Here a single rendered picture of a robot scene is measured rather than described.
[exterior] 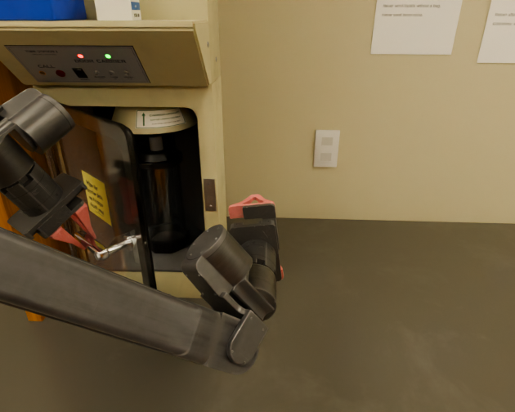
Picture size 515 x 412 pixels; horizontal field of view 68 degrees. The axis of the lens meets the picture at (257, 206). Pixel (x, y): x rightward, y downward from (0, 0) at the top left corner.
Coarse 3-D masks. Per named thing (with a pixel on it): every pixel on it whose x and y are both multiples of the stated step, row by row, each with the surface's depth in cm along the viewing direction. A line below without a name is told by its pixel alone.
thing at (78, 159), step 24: (96, 120) 54; (72, 144) 63; (96, 144) 56; (120, 144) 51; (72, 168) 66; (96, 168) 59; (120, 168) 53; (120, 192) 56; (96, 216) 66; (120, 216) 59; (120, 240) 62; (144, 240) 57; (96, 264) 74; (120, 264) 65; (144, 264) 59
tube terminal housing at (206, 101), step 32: (160, 0) 61; (192, 0) 61; (64, 96) 69; (96, 96) 68; (128, 96) 68; (160, 96) 68; (192, 96) 67; (224, 192) 85; (224, 224) 86; (160, 288) 87; (192, 288) 86
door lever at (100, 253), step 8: (80, 232) 61; (80, 240) 60; (88, 240) 59; (96, 240) 59; (128, 240) 59; (88, 248) 58; (96, 248) 57; (104, 248) 57; (112, 248) 58; (120, 248) 59; (128, 248) 60; (96, 256) 56; (104, 256) 57
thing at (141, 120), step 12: (120, 108) 74; (132, 108) 72; (144, 108) 72; (156, 108) 72; (168, 108) 73; (180, 108) 75; (120, 120) 73; (132, 120) 72; (144, 120) 72; (156, 120) 72; (168, 120) 73; (180, 120) 74; (192, 120) 78; (132, 132) 72; (144, 132) 72; (156, 132) 72; (168, 132) 73
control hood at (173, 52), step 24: (0, 24) 53; (24, 24) 53; (48, 24) 53; (72, 24) 52; (96, 24) 52; (120, 24) 52; (144, 24) 52; (168, 24) 52; (192, 24) 52; (0, 48) 57; (144, 48) 56; (168, 48) 56; (192, 48) 55; (24, 72) 62; (168, 72) 61; (192, 72) 60
